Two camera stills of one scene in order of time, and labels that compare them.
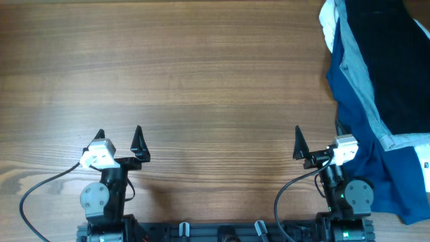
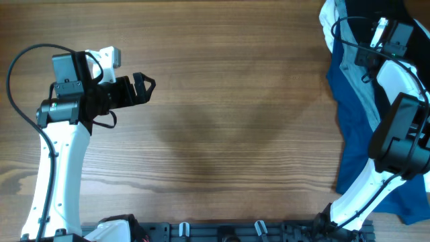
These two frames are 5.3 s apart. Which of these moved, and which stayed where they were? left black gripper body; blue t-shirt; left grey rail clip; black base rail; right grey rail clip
Moved: left black gripper body
Stayed: black base rail; right grey rail clip; blue t-shirt; left grey rail clip
